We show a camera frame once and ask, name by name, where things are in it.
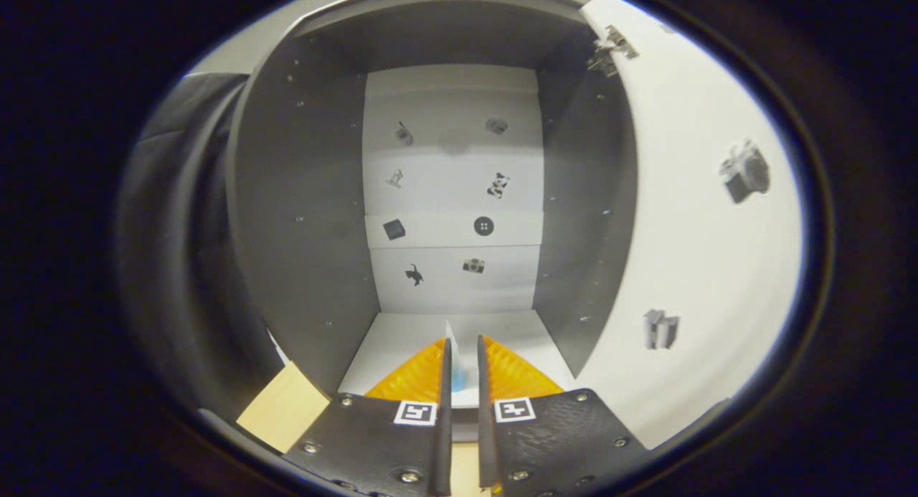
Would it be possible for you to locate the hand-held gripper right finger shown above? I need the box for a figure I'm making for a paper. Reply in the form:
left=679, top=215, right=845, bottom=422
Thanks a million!
left=476, top=334, right=651, bottom=497

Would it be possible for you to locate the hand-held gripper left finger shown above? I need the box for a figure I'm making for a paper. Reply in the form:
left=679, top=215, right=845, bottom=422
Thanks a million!
left=282, top=337, right=454, bottom=497

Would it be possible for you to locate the small white blue packet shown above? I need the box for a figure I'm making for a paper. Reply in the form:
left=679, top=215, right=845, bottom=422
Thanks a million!
left=444, top=321, right=469, bottom=394

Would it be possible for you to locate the dark grey cabinet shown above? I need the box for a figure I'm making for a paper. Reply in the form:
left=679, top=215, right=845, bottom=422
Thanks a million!
left=224, top=0, right=640, bottom=444

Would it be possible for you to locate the black backdrop cloth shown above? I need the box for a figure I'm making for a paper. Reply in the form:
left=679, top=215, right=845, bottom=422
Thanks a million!
left=117, top=72, right=282, bottom=420

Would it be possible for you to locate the metal door hinge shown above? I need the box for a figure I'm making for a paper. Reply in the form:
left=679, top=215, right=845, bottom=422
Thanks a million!
left=586, top=24, right=640, bottom=79

